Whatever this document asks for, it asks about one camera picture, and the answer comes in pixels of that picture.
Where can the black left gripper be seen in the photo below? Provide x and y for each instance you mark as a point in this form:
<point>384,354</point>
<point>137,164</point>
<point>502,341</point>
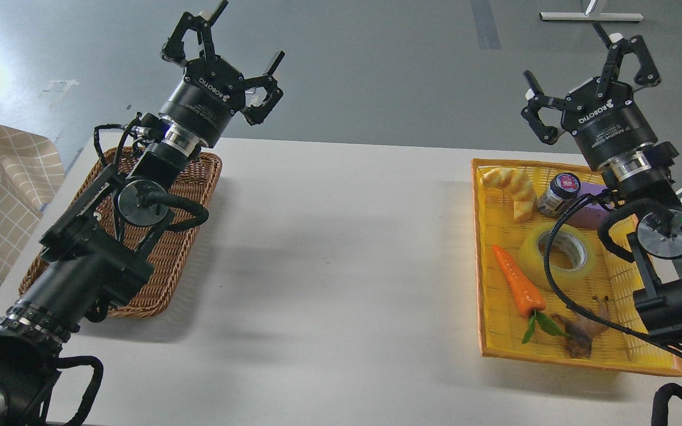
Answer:
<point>205,97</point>

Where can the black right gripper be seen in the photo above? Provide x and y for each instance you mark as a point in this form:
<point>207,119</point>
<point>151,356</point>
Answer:
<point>607,121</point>

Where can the yellow tape roll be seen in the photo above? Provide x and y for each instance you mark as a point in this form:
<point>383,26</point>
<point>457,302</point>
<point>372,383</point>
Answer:
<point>573,244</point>

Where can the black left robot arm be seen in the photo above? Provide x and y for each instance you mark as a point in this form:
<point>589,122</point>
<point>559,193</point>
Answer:
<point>97,252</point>

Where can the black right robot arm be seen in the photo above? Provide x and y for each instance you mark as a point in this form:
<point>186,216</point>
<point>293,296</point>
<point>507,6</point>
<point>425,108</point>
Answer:
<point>645,213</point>

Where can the white metal stand base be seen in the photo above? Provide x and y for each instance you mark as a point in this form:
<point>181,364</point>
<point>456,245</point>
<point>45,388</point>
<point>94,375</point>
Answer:
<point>589,13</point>

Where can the small dark jar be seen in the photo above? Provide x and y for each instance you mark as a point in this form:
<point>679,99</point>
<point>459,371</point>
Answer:
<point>561,192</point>

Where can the purple foam block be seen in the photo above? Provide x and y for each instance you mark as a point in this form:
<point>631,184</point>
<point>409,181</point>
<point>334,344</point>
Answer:
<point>591,216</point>

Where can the toy croissant bread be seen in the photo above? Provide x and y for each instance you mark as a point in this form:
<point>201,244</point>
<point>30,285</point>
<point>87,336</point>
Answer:
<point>515,183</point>

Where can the yellow plastic basket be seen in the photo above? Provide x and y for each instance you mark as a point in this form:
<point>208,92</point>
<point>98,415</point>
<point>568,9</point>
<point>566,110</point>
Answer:
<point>502,326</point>

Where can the orange toy carrot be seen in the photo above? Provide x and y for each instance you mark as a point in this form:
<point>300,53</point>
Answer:
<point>527,297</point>

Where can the brown toy animal figure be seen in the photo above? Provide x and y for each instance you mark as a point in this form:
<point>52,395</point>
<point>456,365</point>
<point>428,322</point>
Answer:
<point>581,331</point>

